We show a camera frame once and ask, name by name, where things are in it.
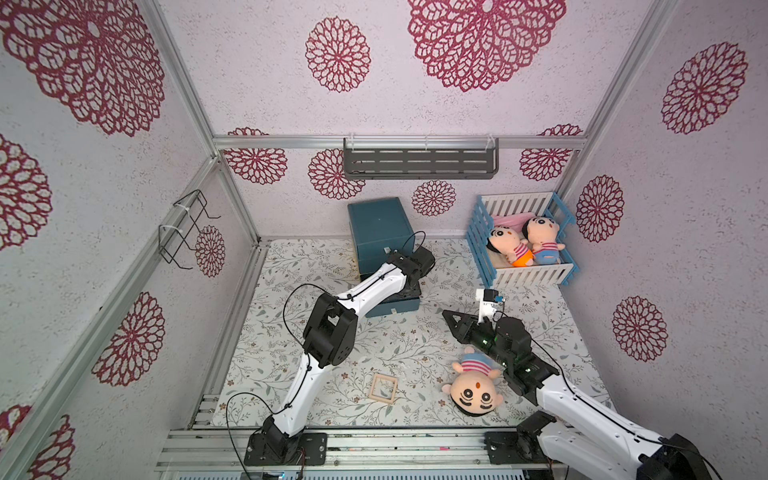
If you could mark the aluminium front rail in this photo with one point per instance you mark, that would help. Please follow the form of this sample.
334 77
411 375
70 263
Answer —
356 449

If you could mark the pink crib blanket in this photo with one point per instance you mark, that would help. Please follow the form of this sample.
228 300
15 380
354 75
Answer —
515 222

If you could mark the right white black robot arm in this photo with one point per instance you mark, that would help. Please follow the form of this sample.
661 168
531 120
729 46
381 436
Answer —
569 426

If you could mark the wooden brooch box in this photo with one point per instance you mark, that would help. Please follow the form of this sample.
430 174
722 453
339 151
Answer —
383 389

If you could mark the plush doll blue pants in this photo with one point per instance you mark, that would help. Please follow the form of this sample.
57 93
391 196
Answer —
541 233

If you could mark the blue white toy crib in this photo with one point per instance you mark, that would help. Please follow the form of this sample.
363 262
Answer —
495 272

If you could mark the plush doll striped hat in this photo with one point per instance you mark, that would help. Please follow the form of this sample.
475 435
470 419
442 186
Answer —
474 391

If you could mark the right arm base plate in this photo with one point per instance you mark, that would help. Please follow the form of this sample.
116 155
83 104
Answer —
512 447

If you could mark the grey wall shelf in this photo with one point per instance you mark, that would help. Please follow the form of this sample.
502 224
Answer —
420 163

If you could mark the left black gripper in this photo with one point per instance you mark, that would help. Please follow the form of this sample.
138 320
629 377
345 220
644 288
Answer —
415 292

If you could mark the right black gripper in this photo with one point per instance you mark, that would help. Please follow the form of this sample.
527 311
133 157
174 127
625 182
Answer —
474 327

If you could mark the plush doll orange pants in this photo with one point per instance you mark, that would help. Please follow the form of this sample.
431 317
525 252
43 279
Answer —
514 248

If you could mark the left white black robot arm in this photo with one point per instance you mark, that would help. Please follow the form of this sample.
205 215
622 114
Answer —
330 332

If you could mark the teal drawer cabinet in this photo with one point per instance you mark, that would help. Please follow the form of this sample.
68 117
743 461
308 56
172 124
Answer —
378 228

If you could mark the black wire wall rack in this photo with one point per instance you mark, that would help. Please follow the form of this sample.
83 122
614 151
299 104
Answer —
173 237

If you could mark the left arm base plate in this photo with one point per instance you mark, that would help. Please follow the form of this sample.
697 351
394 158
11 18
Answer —
306 449

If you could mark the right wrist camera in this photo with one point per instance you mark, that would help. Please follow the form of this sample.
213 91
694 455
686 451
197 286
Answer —
490 302

